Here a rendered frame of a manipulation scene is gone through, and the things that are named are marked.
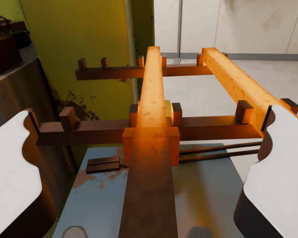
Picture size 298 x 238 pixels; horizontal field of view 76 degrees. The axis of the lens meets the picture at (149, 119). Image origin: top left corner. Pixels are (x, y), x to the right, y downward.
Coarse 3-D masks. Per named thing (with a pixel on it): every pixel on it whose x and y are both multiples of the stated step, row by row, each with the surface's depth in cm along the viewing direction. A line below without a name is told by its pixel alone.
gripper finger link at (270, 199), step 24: (264, 120) 10; (288, 120) 8; (264, 144) 8; (288, 144) 7; (264, 168) 6; (288, 168) 6; (264, 192) 6; (288, 192) 5; (240, 216) 6; (264, 216) 5; (288, 216) 5
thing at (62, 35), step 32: (32, 0) 46; (64, 0) 47; (96, 0) 47; (128, 0) 62; (32, 32) 50; (64, 32) 50; (96, 32) 51; (128, 32) 53; (64, 64) 55; (96, 64) 55; (128, 64) 56; (64, 96) 60; (96, 96) 61; (128, 96) 61
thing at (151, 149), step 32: (160, 64) 33; (160, 96) 22; (128, 128) 16; (160, 128) 16; (128, 160) 16; (160, 160) 13; (128, 192) 11; (160, 192) 11; (128, 224) 9; (160, 224) 9
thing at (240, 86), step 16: (208, 48) 41; (208, 64) 37; (224, 64) 31; (224, 80) 29; (240, 80) 25; (240, 96) 23; (256, 96) 21; (272, 96) 21; (256, 112) 20; (256, 128) 20
